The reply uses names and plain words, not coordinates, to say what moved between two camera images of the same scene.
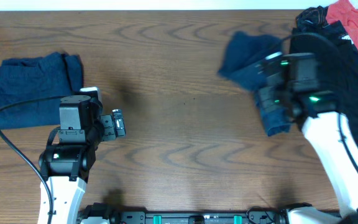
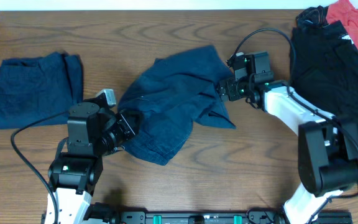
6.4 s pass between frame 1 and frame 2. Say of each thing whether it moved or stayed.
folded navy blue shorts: stayed
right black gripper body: moved
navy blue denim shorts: moved
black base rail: stayed
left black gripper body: moved
